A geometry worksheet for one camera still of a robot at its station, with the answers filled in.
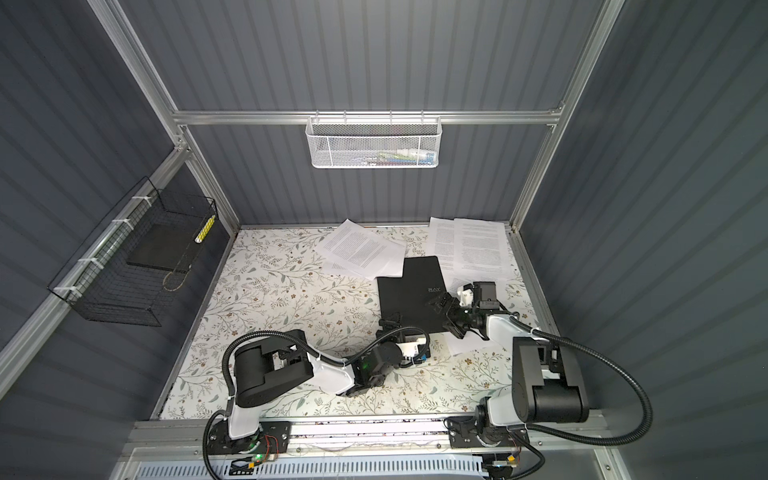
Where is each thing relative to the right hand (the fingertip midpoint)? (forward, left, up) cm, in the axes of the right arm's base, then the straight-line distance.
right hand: (439, 314), depth 90 cm
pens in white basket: (+40, +12, +29) cm, 51 cm away
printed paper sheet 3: (+29, +30, -4) cm, 42 cm away
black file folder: (+11, +9, -6) cm, 15 cm away
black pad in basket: (+7, +72, +25) cm, 77 cm away
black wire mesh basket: (0, +78, +26) cm, 82 cm away
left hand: (-3, +13, +2) cm, 14 cm away
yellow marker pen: (+15, +66, +25) cm, 72 cm away
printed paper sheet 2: (+29, -15, -5) cm, 33 cm away
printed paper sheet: (-7, -10, -4) cm, 13 cm away
